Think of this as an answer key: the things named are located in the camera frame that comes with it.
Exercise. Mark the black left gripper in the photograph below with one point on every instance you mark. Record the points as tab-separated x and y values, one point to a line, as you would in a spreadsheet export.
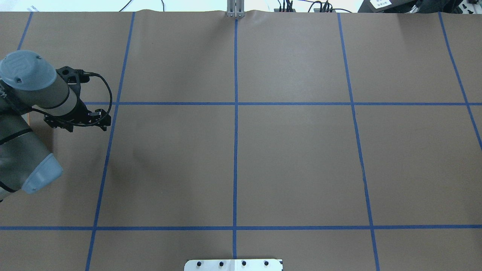
81	110

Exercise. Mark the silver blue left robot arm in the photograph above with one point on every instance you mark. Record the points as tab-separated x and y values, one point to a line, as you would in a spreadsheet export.
30	84

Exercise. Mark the aluminium frame post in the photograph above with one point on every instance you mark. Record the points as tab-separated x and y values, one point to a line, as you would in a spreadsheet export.
235	9

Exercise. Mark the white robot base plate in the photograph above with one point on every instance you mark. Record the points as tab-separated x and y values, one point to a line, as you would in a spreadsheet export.
234	265

